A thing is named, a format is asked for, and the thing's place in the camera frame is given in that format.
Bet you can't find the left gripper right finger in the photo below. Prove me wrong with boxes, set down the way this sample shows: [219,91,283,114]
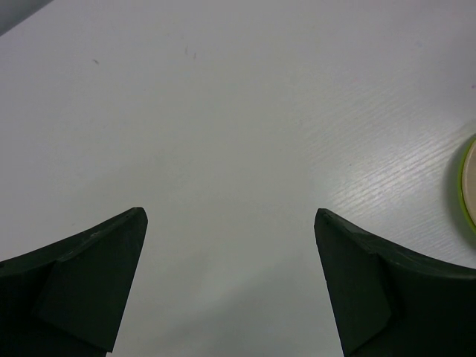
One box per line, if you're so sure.
[315,208,475,356]

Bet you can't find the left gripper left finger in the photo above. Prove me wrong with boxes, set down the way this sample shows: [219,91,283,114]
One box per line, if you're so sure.
[1,207,148,356]

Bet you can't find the green plate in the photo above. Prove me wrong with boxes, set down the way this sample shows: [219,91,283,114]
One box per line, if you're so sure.
[457,135,475,232]

